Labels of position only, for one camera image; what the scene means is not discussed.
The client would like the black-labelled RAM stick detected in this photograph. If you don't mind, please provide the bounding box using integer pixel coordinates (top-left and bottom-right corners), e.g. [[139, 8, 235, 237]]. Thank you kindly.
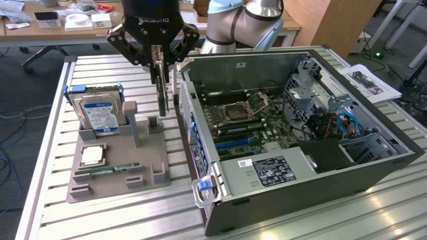
[[218, 122, 264, 136]]

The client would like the CPU socket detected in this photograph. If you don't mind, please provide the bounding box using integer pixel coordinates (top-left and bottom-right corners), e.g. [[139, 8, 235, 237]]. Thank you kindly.
[[222, 102, 250, 120]]

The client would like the white wall box red button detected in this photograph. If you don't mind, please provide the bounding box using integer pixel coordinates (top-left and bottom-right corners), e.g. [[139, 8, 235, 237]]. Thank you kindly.
[[352, 31, 374, 55]]

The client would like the hard disk in blue caddy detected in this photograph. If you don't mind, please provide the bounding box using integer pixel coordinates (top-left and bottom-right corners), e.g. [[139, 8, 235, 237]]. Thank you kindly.
[[62, 83, 130, 137]]

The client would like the grey power supply unit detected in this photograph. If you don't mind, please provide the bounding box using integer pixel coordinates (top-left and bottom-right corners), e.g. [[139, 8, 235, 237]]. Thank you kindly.
[[218, 146, 318, 198]]

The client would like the white cube box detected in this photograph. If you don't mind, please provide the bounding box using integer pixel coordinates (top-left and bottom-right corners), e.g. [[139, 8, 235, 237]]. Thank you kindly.
[[90, 12, 114, 30]]

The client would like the wooden desk white frame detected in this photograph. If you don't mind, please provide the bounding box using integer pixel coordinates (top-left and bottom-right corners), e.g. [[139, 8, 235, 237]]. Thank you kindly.
[[0, 0, 303, 55]]

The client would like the black power wire bundle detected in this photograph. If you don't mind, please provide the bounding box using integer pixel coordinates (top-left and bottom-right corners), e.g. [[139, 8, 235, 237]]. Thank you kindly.
[[303, 114, 335, 140]]

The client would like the green RAM stick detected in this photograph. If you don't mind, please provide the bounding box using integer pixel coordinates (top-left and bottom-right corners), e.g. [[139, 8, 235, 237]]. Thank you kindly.
[[74, 163, 140, 176]]

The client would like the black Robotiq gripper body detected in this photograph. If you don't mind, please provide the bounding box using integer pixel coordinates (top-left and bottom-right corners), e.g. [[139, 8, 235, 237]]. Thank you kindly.
[[122, 0, 184, 48]]

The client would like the white table frame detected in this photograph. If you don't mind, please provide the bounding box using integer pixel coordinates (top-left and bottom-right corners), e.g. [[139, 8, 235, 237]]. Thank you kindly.
[[364, 0, 427, 69]]

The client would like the black low-profile graphics card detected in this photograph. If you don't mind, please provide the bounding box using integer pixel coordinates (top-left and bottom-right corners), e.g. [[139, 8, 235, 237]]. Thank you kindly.
[[150, 44, 170, 118]]

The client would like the long blue expansion slot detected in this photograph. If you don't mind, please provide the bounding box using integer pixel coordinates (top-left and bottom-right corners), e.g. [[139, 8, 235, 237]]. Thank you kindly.
[[215, 138, 254, 151]]

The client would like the blue data wire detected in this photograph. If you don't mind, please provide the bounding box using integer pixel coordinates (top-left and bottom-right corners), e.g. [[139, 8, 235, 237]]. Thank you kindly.
[[334, 111, 364, 140]]

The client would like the white box black top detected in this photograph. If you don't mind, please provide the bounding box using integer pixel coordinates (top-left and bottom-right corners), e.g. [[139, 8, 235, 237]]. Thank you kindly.
[[34, 11, 63, 29]]

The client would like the grey plastic parts rack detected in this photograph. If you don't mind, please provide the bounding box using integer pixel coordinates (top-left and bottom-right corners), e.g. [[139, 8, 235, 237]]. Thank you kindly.
[[66, 100, 172, 205]]

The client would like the dark plastic bag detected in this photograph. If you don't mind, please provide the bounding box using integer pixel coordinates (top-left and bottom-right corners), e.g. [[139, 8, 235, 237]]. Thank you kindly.
[[75, 0, 98, 12]]

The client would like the black chair base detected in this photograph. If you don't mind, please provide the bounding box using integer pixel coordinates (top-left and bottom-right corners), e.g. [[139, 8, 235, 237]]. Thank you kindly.
[[19, 44, 72, 75]]

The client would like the blue floor cable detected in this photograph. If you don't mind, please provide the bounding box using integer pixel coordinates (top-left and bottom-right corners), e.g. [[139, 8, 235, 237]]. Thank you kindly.
[[0, 119, 26, 216]]

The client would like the white papers pile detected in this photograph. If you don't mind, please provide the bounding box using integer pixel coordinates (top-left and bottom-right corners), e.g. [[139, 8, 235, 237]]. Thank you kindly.
[[182, 11, 210, 31]]

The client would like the silver disk bay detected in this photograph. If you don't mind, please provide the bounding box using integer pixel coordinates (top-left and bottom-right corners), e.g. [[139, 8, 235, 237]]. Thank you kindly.
[[338, 132, 398, 166]]

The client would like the white printed card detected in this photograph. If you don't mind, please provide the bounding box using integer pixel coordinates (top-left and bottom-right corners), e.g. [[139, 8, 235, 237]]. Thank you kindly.
[[4, 22, 32, 30]]

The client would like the green motherboard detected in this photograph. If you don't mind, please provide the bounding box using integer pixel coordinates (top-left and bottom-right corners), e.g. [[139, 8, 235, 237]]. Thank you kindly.
[[195, 84, 303, 162]]

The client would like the silver chipset heatsink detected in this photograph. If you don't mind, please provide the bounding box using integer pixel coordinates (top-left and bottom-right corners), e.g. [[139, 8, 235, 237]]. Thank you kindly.
[[264, 141, 286, 154]]

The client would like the brown cardboard box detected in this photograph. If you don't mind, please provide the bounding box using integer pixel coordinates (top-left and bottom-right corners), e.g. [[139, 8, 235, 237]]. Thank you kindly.
[[192, 0, 211, 17]]

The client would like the metal socket cover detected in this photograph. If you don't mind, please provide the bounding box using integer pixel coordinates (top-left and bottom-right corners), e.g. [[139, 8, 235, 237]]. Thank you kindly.
[[244, 91, 272, 115]]

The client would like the silver CPU chip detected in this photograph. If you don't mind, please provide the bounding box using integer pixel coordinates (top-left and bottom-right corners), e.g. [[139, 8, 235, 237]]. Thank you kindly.
[[79, 146, 107, 166]]

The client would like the open grey PC case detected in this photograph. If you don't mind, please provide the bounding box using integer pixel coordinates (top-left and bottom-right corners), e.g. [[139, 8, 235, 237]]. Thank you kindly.
[[171, 48, 427, 237]]

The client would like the silver perforated drive cage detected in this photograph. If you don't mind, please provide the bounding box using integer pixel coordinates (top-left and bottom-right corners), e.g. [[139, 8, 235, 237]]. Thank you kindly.
[[282, 72, 336, 126]]

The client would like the clear plastic bag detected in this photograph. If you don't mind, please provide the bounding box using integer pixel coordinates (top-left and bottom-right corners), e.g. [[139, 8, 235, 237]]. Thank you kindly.
[[0, 0, 35, 23]]

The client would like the blue slot latch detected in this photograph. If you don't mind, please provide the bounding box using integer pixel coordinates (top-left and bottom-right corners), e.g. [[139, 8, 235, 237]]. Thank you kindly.
[[187, 111, 198, 134]]

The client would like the wooden cabinet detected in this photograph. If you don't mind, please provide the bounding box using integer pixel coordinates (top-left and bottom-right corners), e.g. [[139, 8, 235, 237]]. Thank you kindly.
[[292, 0, 384, 59]]

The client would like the red wire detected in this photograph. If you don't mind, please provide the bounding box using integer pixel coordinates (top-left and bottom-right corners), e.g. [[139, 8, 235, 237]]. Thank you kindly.
[[328, 116, 339, 137]]

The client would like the flat white box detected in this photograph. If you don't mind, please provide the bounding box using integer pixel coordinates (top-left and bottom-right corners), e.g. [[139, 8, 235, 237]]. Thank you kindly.
[[64, 21, 95, 32]]

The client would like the white tape roll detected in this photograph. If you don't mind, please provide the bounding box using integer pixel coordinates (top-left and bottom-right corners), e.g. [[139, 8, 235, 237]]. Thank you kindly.
[[66, 13, 91, 25]]

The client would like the stack of printed papers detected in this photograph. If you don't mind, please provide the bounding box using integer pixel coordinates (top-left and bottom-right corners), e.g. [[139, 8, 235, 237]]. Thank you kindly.
[[335, 63, 405, 105]]

